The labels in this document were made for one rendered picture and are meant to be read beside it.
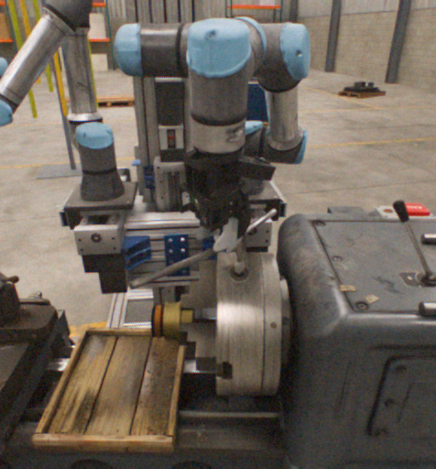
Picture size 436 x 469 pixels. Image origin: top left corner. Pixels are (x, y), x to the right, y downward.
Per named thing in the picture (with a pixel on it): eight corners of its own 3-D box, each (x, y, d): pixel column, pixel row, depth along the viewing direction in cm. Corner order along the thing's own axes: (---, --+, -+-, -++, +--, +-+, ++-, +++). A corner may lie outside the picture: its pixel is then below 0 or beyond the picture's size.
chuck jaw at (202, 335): (231, 321, 85) (232, 359, 74) (230, 339, 87) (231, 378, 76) (179, 320, 85) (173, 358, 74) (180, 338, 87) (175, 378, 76)
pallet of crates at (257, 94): (274, 120, 830) (277, 81, 793) (294, 127, 765) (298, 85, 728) (222, 125, 791) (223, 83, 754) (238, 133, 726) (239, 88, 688)
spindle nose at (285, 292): (276, 314, 103) (285, 256, 89) (285, 387, 87) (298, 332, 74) (265, 313, 103) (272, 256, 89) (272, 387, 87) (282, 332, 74)
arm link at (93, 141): (83, 173, 125) (77, 130, 118) (77, 162, 135) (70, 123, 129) (121, 168, 129) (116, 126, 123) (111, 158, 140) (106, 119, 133)
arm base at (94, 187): (85, 186, 142) (81, 159, 138) (126, 184, 144) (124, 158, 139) (76, 201, 129) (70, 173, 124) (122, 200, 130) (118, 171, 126)
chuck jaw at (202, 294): (230, 306, 91) (230, 256, 92) (230, 309, 86) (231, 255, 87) (182, 306, 91) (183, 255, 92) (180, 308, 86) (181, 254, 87)
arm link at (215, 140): (218, 100, 56) (261, 115, 52) (218, 129, 59) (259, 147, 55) (179, 114, 52) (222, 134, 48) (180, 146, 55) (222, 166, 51)
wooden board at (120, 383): (187, 338, 115) (186, 327, 113) (173, 453, 83) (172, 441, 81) (86, 336, 115) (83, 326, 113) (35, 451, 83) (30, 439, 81)
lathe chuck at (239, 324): (249, 310, 111) (256, 223, 90) (256, 421, 87) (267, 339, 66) (218, 310, 111) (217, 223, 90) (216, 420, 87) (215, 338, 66)
